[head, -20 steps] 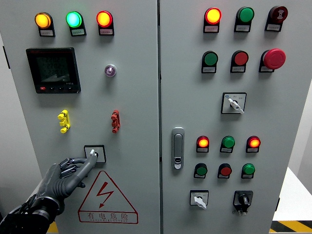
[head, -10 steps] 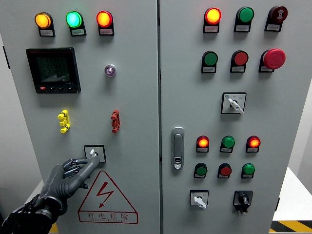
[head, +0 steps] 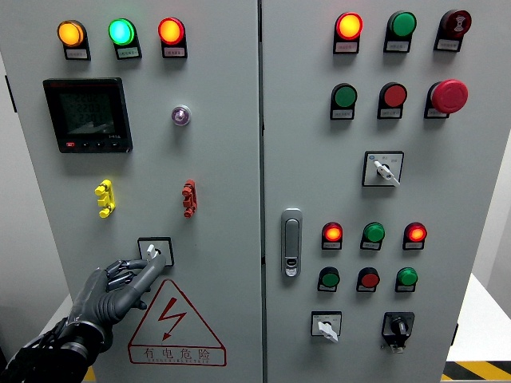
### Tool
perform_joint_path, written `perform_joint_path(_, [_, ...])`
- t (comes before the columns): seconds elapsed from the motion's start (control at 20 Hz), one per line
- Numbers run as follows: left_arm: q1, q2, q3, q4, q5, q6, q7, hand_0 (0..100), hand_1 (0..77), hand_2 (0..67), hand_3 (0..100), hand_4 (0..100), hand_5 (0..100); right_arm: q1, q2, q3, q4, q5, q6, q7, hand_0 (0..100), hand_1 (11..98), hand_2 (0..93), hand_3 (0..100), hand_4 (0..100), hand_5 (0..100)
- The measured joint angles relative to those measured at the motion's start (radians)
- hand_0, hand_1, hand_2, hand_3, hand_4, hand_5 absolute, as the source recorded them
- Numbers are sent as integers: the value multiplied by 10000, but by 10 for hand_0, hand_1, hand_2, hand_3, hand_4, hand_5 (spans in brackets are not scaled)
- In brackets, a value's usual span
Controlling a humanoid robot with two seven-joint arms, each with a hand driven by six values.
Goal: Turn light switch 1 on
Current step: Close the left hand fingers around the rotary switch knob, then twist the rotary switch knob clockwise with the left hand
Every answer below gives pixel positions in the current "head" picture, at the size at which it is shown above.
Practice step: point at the black display meter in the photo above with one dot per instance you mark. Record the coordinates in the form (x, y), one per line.
(88, 115)

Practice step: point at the dark green round lamp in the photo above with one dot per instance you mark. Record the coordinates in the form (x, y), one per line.
(403, 24)

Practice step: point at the red warning triangle sticker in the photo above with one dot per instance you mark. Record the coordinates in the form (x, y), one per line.
(171, 315)

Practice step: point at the small label plate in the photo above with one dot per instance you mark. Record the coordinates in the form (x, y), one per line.
(76, 54)
(326, 289)
(389, 113)
(331, 246)
(447, 45)
(412, 246)
(404, 289)
(346, 47)
(128, 52)
(174, 52)
(397, 46)
(365, 289)
(370, 246)
(435, 113)
(342, 114)

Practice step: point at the small green round lamp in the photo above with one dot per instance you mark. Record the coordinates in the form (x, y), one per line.
(407, 277)
(374, 232)

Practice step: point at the small green push button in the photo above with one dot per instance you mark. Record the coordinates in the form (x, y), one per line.
(329, 279)

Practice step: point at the black cabinet hinge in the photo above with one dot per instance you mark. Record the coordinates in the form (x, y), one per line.
(11, 95)
(454, 335)

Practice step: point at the white round lamp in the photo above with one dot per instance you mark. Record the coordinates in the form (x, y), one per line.
(181, 115)

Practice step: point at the pale grey cabinet door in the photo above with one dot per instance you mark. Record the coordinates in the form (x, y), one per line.
(219, 179)
(319, 167)

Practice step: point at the bright green round lamp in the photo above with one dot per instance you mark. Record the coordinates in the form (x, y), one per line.
(121, 32)

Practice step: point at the silver door lock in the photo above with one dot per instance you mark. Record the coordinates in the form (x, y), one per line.
(291, 239)

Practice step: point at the large red stop button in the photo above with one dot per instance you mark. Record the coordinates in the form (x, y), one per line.
(449, 96)

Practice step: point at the black yellow striped tape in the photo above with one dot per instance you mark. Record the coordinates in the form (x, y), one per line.
(479, 371)
(90, 375)

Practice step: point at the large yellow round lamp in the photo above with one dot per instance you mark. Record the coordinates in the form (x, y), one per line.
(70, 33)

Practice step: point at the dark red buzzer lamp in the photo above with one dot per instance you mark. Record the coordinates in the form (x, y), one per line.
(457, 22)

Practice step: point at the large red round lamp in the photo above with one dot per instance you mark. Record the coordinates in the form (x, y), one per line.
(349, 26)
(171, 31)

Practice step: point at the small red round lamp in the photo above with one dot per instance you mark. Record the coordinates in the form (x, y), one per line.
(416, 233)
(332, 232)

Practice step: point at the large green push button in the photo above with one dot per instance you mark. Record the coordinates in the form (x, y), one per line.
(345, 96)

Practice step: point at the large red push button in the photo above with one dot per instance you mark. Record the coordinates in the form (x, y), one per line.
(394, 95)

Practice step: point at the small red push button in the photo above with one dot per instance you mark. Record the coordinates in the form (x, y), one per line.
(369, 280)

